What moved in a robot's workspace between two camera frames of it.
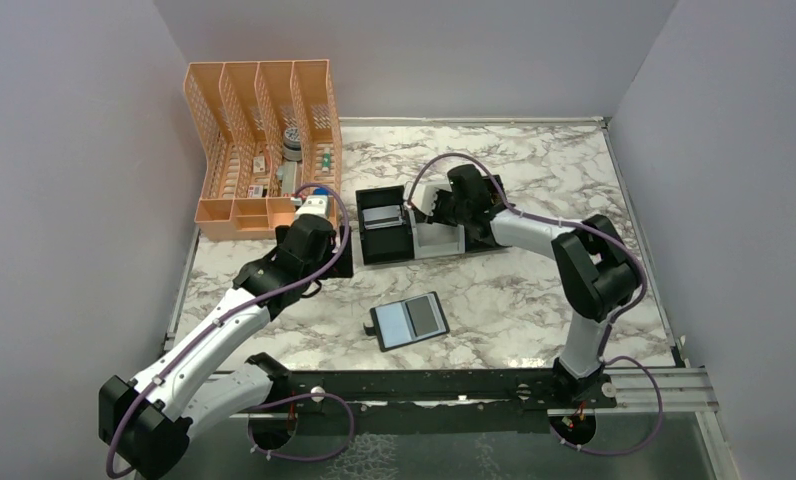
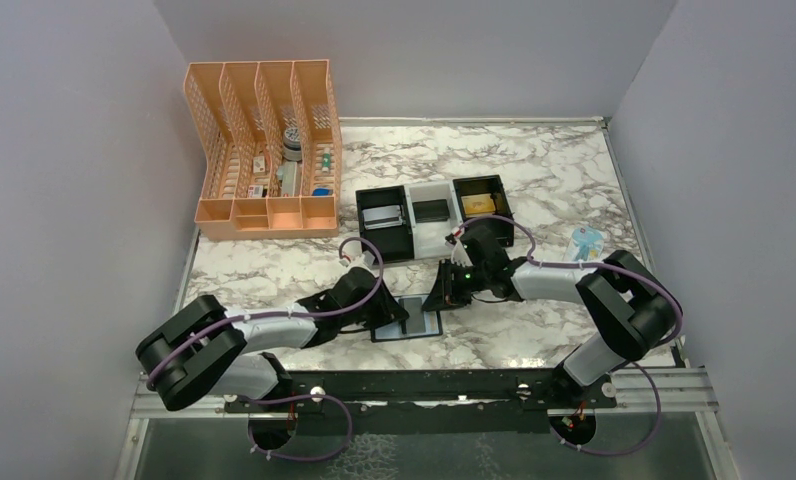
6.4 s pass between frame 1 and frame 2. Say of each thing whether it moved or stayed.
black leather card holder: moved
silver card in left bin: stayed
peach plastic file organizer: stayed
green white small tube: stayed
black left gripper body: moved
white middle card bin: stayed
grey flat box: stayed
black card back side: moved
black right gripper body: moved
